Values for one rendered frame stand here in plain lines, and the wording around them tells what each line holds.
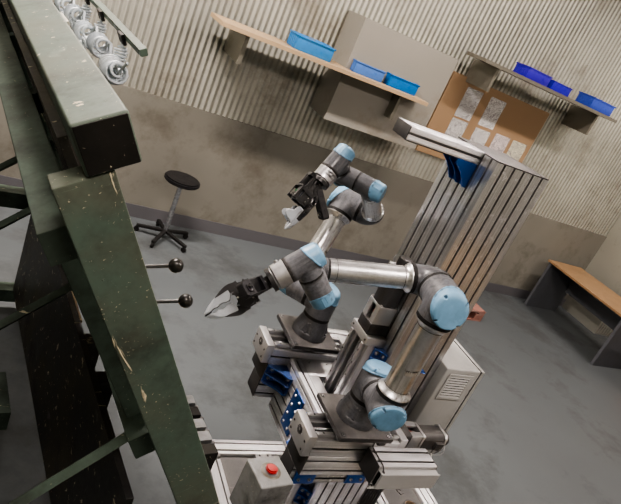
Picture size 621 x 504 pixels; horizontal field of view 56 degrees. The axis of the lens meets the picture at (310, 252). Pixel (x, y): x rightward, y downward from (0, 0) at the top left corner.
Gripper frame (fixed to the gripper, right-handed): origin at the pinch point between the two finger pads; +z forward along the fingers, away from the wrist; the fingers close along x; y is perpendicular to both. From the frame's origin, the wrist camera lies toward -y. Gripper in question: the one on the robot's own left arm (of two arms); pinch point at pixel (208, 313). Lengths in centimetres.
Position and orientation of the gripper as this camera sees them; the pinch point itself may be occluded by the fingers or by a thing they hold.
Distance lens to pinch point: 162.3
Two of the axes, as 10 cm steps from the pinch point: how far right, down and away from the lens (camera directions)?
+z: -8.7, 4.8, -1.0
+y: -0.4, 1.3, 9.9
